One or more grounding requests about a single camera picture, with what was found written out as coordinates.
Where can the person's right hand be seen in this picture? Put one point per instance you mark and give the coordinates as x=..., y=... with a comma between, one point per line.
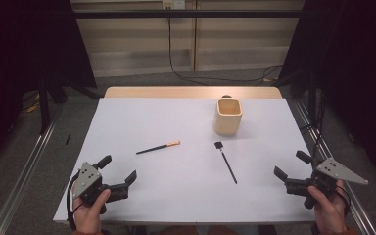
x=329, y=212

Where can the black brush with square head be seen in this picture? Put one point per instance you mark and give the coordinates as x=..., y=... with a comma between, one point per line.
x=227, y=164

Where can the black horizontal frame bar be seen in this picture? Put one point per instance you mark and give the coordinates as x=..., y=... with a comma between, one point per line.
x=189, y=13

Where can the person's left hand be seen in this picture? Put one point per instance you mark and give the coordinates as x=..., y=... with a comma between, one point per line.
x=88, y=217

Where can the black curtain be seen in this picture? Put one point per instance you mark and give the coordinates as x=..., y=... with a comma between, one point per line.
x=355, y=65
x=19, y=65

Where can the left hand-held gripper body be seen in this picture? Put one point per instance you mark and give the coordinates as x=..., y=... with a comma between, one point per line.
x=86, y=178

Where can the white wall socket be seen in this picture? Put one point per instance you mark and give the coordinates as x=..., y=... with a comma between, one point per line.
x=173, y=4

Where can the black metal stand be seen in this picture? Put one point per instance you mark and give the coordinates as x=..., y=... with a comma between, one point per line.
x=312, y=94
x=44, y=107

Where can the light wooden table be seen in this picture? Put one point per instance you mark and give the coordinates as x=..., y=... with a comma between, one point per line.
x=176, y=92

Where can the beige square cup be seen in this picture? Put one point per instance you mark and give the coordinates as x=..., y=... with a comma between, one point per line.
x=227, y=124

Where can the white table mat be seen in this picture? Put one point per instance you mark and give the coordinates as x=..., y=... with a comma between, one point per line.
x=176, y=186

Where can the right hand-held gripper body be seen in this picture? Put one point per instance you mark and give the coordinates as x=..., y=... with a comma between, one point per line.
x=338, y=171

